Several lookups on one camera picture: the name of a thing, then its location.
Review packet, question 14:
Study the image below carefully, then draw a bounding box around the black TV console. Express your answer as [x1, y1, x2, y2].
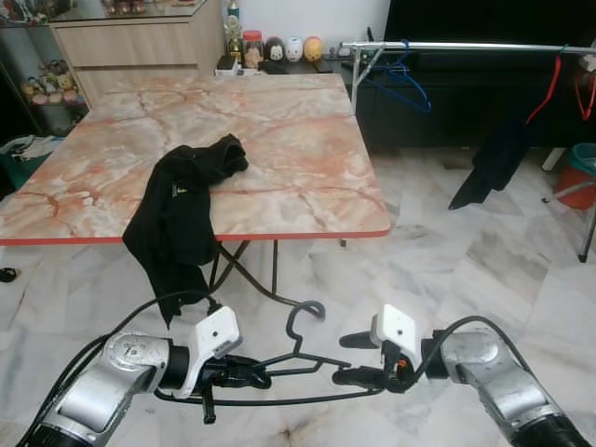
[320, 54, 596, 152]

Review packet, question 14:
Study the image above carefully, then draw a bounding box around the navy shirt red collar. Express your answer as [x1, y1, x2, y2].
[449, 56, 565, 211]

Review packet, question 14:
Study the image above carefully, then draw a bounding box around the light wooden cabinet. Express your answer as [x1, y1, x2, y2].
[49, 0, 226, 105]

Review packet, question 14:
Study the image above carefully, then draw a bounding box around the green basket with cloth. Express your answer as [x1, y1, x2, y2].
[0, 135, 62, 193]

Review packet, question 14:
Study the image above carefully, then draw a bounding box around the plain black garment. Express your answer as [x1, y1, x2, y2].
[122, 132, 251, 329]

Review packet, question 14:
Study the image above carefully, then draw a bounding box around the red plastic hanger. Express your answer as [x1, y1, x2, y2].
[574, 67, 596, 123]

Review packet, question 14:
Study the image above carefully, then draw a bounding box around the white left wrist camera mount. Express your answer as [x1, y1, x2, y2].
[173, 305, 244, 400]

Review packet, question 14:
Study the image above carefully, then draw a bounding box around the marble folding table red edge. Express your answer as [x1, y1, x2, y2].
[0, 72, 393, 313]

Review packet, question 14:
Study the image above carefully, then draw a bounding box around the black mouse plush head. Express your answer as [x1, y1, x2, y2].
[264, 36, 287, 63]

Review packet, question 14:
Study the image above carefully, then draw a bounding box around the silver metal clothes rack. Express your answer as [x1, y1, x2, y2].
[339, 39, 596, 264]

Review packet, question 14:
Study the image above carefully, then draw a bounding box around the black plastic hanger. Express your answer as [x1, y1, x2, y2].
[154, 299, 387, 409]

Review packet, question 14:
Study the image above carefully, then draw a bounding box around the black television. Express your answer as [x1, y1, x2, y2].
[383, 0, 596, 47]

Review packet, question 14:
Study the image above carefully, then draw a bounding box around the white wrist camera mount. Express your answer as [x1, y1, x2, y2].
[369, 304, 421, 366]
[173, 305, 244, 400]

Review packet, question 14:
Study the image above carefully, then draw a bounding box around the yellow bear plush head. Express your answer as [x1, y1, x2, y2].
[304, 36, 325, 63]

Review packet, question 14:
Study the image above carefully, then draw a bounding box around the glass display shelf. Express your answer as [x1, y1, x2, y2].
[0, 0, 94, 141]

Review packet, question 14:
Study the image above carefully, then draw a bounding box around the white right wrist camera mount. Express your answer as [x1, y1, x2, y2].
[369, 304, 421, 366]

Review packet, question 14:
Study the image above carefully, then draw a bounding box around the blue plastic hanger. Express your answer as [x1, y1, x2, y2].
[358, 39, 433, 115]

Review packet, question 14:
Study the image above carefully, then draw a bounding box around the orange bin teal bag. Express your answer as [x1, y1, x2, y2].
[555, 142, 596, 211]

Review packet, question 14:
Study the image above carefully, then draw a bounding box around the glass jar red lid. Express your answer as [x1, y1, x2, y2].
[241, 30, 265, 72]

